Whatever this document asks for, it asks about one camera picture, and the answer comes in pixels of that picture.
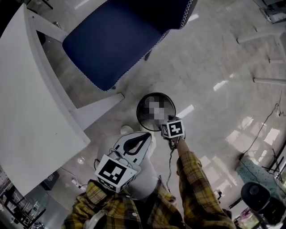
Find person's yellow plaid shirt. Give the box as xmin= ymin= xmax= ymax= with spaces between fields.
xmin=62 ymin=176 xmax=237 ymax=229

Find person's left forearm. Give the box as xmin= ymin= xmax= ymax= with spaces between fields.
xmin=76 ymin=178 xmax=126 ymax=215

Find person's right forearm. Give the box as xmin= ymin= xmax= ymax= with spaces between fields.
xmin=176 ymin=137 xmax=233 ymax=226

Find blue chair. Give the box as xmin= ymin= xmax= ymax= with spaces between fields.
xmin=62 ymin=0 xmax=199 ymax=91

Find white side table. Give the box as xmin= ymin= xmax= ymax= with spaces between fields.
xmin=236 ymin=26 xmax=286 ymax=85

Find person's white trousers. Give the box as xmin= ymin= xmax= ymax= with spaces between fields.
xmin=131 ymin=134 xmax=163 ymax=201

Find light blue patterned cloth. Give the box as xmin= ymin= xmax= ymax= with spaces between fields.
xmin=236 ymin=157 xmax=279 ymax=199

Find black equipment case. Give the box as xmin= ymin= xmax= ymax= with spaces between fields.
xmin=257 ymin=196 xmax=286 ymax=225

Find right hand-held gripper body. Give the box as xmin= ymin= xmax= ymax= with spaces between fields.
xmin=160 ymin=119 xmax=186 ymax=150

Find black round device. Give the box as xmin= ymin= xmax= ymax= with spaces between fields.
xmin=240 ymin=182 xmax=272 ymax=210

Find black mesh waste bin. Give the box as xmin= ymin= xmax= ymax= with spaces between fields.
xmin=136 ymin=92 xmax=177 ymax=132

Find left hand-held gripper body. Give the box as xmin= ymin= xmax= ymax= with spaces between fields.
xmin=94 ymin=148 xmax=142 ymax=194

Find black box with white logo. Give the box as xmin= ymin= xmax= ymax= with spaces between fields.
xmin=41 ymin=171 xmax=60 ymax=191

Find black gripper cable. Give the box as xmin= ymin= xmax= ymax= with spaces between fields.
xmin=166 ymin=140 xmax=181 ymax=193

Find white power strip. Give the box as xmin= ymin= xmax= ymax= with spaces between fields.
xmin=71 ymin=178 xmax=87 ymax=191

